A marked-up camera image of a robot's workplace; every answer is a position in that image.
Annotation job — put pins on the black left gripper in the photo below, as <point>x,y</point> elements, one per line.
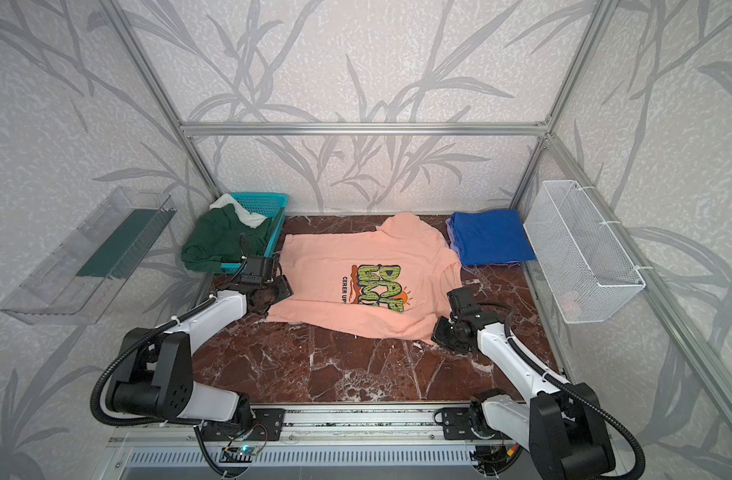
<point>271,289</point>

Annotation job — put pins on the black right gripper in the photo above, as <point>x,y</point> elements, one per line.
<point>444,333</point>

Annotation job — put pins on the pink graphic t-shirt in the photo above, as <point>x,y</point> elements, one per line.
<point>391,282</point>

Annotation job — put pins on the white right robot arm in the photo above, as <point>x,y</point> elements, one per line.
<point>565,438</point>

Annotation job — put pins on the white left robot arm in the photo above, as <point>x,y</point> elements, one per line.
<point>152,379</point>

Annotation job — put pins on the dark green t-shirt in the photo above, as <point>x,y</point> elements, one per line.
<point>219,237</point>

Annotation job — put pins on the white t-shirt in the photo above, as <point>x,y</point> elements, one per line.
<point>252,220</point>

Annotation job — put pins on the purple folded t-shirt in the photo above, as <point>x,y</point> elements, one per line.
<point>453,245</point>

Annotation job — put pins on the teal plastic laundry basket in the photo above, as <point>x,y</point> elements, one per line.
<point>270,205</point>

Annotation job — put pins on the blue folded t-shirt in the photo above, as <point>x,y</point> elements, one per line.
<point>490,238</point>

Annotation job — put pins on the green circuit board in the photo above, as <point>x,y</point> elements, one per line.
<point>241,454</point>

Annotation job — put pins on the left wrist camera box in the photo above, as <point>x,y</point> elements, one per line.
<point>258,270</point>

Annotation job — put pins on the white wire mesh basket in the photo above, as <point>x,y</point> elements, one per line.
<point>588,271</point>

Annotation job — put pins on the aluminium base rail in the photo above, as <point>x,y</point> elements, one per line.
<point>312,435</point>

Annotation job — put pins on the clear plastic wall shelf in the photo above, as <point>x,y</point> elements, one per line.
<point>77,283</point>

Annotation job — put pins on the aluminium frame crossbar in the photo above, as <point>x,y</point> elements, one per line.
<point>201,129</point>

